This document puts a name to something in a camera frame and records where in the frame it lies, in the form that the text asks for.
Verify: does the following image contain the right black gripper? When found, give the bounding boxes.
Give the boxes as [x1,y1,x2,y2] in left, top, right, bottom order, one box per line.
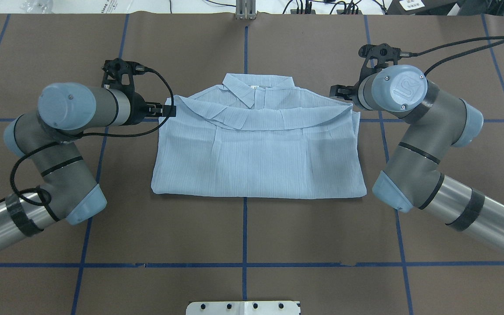
[329,77,369,110]

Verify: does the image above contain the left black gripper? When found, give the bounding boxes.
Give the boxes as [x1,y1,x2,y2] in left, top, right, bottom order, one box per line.
[128,92,177,125]

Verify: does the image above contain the light blue button-up shirt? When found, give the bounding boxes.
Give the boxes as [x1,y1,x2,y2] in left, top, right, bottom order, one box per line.
[150,73,367,199]

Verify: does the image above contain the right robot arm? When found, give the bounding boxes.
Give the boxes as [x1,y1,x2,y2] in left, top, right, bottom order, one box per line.
[329,65,504,252]

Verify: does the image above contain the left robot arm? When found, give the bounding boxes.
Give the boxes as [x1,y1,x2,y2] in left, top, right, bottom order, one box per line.
[0,83,175,251]

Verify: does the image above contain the clear plastic bag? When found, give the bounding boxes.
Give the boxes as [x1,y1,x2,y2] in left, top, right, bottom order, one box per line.
[20,0,53,14]

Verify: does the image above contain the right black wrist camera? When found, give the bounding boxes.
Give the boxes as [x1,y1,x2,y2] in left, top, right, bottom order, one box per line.
[358,43,414,81]

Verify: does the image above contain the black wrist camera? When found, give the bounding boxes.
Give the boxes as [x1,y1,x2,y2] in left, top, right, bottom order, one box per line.
[358,43,414,81]
[101,58,146,95]

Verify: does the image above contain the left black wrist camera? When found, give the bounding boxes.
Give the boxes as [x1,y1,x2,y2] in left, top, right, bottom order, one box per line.
[101,58,146,95]

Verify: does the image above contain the aluminium frame post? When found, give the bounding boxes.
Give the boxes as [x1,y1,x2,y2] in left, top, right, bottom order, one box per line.
[235,0,257,21]

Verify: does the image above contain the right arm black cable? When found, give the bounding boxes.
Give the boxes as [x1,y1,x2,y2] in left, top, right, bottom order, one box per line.
[408,35,504,76]

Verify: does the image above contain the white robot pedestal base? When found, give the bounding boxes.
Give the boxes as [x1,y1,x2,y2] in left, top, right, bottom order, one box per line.
[185,301,301,315]

